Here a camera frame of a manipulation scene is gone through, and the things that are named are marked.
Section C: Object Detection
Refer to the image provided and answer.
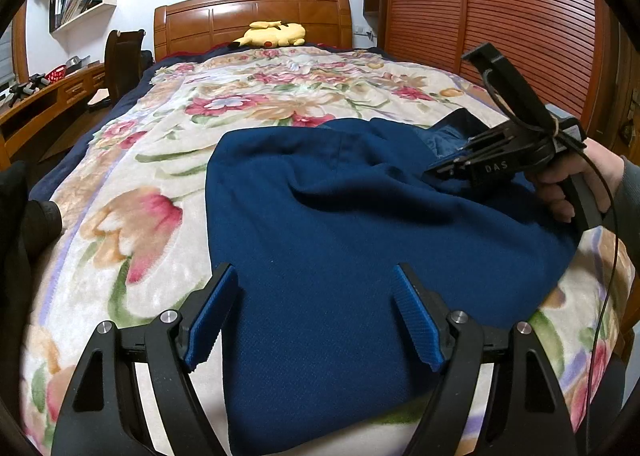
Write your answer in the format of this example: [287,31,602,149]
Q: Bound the dark wooden chair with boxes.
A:
[87,30,153,111]

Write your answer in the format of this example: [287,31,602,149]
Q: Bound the navy bed sheet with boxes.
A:
[29,48,226,201]

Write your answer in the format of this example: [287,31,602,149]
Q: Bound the dark cloth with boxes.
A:
[0,161,63,287]

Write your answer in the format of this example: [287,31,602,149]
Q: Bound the grey window blinds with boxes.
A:
[0,36,16,96]

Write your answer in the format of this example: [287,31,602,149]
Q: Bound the blue suit jacket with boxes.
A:
[205,108,582,456]

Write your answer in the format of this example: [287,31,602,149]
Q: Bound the yellow plush toy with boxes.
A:
[230,20,307,49]

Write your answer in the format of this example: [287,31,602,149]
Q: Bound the person's right hand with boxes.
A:
[529,138,626,224]

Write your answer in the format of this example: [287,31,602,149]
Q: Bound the black tripod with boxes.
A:
[7,73,51,99]

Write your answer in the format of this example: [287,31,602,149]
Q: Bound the wooden slatted wardrobe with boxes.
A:
[382,0,622,147]

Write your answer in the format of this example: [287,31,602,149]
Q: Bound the floral blanket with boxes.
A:
[20,46,636,456]

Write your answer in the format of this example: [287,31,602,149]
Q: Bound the wooden desk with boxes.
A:
[0,63,108,167]

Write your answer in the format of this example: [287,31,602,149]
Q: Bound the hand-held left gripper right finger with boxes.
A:
[391,263,576,456]

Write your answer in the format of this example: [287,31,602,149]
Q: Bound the wooden bed headboard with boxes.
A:
[153,0,352,61]

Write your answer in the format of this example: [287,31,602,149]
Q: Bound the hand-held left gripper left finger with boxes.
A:
[50,262,239,456]

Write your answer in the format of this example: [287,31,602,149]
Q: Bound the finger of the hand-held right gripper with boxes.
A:
[467,127,518,149]
[424,148,481,183]

